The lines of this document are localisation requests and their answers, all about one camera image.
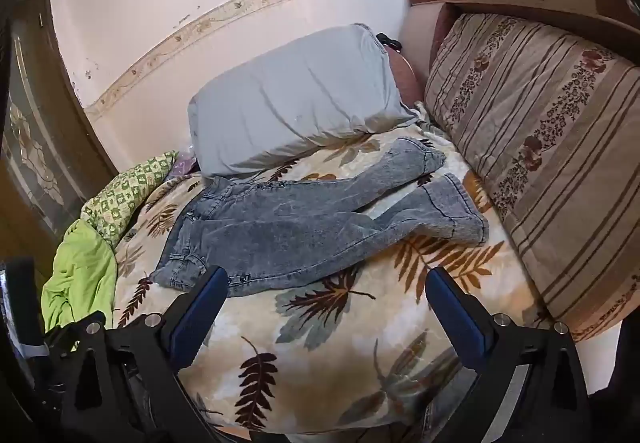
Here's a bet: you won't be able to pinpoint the grey acid-wash denim pants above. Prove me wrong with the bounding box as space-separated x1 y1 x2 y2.
151 137 489 297

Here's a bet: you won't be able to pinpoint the wooden glass-panel door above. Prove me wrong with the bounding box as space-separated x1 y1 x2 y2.
1 0 116 281

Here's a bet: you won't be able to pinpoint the leaf-pattern cream blanket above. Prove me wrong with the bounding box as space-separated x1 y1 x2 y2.
112 122 551 437

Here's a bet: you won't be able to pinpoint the maroon pillow behind grey pillow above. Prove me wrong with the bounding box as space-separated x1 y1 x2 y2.
385 45 422 108

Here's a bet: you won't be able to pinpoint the striped floral beige cushion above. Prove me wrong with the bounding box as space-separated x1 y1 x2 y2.
425 14 639 341

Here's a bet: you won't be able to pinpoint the light grey pillow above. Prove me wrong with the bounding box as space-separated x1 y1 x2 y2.
188 24 414 177

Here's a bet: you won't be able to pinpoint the green patterned quilt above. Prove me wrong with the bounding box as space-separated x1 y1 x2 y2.
40 150 178 331

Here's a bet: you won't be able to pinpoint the small black object behind pillow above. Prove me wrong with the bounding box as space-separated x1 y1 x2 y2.
376 33 402 52

